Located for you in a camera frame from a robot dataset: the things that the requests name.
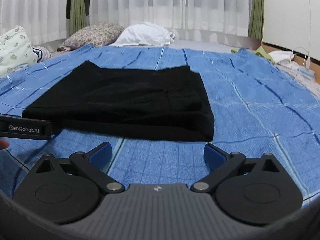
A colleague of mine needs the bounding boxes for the person's left hand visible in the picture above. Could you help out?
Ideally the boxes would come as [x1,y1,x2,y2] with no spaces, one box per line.
[0,139,10,150]

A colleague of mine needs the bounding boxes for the green curtain right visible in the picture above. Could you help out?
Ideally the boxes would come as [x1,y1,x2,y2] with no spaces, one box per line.
[248,0,264,40]

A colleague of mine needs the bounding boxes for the grey patterned pillow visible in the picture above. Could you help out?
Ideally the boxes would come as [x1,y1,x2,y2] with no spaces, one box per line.
[57,22,125,51]

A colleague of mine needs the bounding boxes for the white charger cable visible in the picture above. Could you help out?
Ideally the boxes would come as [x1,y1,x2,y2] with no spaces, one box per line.
[287,45,312,81]

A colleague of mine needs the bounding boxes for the blue checked blanket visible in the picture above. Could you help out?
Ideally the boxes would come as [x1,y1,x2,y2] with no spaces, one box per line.
[1,45,319,202]

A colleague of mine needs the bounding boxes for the green cloth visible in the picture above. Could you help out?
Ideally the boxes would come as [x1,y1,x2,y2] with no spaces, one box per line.
[231,46,275,64]

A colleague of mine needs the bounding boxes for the black pants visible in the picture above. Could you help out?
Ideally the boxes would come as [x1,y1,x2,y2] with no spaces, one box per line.
[22,61,214,142]

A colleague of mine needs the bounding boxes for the striped cloth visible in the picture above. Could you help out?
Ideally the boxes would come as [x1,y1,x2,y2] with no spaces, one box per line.
[33,47,52,63]

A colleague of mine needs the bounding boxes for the white cloth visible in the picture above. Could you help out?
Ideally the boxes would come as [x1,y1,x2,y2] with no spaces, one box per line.
[269,50,294,64]

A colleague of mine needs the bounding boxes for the floral white pillow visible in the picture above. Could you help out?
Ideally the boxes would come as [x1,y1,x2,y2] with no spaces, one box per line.
[0,26,38,76]

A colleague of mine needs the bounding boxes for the green curtain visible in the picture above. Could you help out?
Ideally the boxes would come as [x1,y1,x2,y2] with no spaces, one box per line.
[69,0,87,35]
[248,0,264,40]

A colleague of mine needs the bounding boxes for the white charger plug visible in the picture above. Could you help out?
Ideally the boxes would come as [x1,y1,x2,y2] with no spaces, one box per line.
[305,57,311,69]

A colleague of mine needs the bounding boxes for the grey bed sheet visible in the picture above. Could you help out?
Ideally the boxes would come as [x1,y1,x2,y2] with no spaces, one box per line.
[35,38,261,57]

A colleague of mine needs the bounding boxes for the white sheer curtain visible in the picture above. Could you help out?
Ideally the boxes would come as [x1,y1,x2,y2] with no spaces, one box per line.
[1,0,252,45]

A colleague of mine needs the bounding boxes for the blue white power strip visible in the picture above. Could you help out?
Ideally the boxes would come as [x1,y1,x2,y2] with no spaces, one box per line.
[298,67,315,79]

